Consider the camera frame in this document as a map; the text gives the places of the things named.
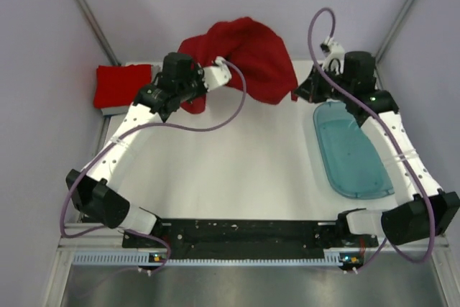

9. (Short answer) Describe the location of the grey slotted cable duct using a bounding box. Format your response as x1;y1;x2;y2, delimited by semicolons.
72;249;362;269

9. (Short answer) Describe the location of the translucent blue plastic bin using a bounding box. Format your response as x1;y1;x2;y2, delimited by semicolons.
313;101;394;200

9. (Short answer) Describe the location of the dark red t-shirt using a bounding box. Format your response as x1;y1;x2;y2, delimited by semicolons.
178;17;298;105

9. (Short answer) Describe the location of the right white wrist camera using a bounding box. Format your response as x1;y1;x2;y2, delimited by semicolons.
320;36;345;73

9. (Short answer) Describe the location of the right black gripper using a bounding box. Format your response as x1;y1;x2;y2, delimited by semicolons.
294;63;354;104

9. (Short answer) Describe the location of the aluminium frame post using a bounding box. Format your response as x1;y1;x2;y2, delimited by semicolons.
371;0;441;64
74;0;121;66

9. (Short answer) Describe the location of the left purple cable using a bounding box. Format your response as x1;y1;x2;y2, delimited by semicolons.
59;59;247;272

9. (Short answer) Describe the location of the right aluminium frame post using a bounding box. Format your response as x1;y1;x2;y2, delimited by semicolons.
371;0;441;64

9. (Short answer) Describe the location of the folded grey t-shirt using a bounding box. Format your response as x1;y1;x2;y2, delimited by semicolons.
101;65;161;117

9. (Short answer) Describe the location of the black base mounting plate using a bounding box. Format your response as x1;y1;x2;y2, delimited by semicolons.
121;217;364;260

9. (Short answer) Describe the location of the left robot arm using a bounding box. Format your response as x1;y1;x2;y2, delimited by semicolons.
66;52;207;247

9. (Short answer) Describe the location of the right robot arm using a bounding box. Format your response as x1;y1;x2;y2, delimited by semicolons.
295;51;459;247

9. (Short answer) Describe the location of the folded bright red t-shirt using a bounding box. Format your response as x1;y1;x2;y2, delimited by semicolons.
93;64;154;109

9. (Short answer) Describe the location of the left aluminium frame post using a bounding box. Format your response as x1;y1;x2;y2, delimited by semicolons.
74;0;121;66

